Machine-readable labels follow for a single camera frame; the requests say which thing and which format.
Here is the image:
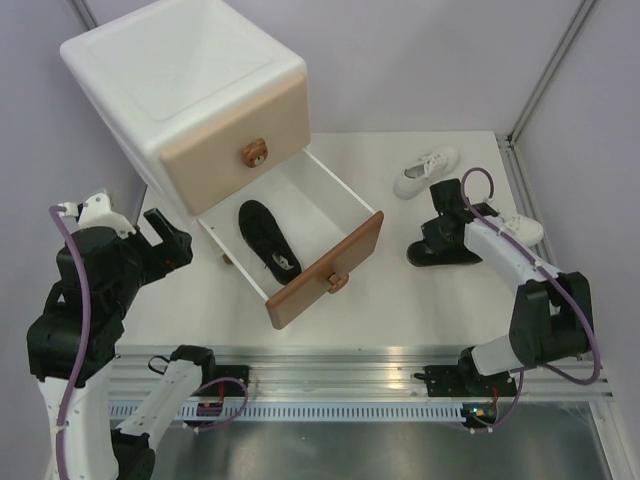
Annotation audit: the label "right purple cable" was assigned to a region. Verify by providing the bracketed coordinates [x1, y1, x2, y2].
[459, 167, 603, 385]

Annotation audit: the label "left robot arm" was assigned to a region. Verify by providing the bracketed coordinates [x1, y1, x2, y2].
[26, 205, 218, 479]

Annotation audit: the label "brown bear knob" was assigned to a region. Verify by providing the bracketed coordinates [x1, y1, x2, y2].
[242, 138, 269, 168]
[327, 273, 349, 294]

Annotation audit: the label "aluminium frame post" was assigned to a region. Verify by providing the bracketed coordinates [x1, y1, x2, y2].
[504, 0, 599, 149]
[67, 0, 101, 31]

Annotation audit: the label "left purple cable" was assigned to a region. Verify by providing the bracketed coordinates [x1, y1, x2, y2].
[47, 204, 92, 480]

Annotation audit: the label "beige drawer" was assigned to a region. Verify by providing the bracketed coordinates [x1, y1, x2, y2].
[159, 72, 311, 216]

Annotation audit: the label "brown drawer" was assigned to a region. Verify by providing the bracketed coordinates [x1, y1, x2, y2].
[198, 149, 384, 330]

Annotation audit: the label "white plastic shoe cabinet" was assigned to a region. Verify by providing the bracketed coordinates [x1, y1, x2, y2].
[60, 1, 308, 213]

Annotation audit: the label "left aluminium frame post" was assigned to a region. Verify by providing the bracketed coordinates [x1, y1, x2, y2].
[67, 0, 101, 31]

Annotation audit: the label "right aluminium frame post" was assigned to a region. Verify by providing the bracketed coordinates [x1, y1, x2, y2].
[504, 0, 599, 149]

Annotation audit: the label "white sneaker far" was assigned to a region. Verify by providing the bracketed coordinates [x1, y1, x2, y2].
[393, 146, 460, 200]

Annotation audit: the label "black canvas shoe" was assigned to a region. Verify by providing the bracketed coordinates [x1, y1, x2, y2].
[238, 200, 302, 285]

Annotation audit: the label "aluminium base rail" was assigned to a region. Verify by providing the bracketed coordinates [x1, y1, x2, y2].
[108, 346, 614, 403]

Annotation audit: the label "white slotted cable duct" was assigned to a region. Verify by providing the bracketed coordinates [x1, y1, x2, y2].
[175, 401, 496, 423]

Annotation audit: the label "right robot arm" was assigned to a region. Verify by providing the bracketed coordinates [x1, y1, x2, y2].
[407, 179, 601, 395]

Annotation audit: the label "black canvas shoe sideways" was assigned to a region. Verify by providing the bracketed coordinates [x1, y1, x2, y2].
[406, 240, 482, 267]

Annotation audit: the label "white sneaker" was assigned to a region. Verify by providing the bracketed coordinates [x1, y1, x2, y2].
[481, 203, 544, 247]
[393, 146, 460, 200]

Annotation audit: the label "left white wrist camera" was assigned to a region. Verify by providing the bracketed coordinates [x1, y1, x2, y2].
[53, 190, 137, 239]

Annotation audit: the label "white sneaker near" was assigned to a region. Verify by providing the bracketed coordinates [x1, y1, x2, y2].
[481, 203, 544, 247]

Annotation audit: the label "purple cable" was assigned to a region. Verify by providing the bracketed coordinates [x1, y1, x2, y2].
[47, 204, 92, 480]
[459, 167, 603, 385]

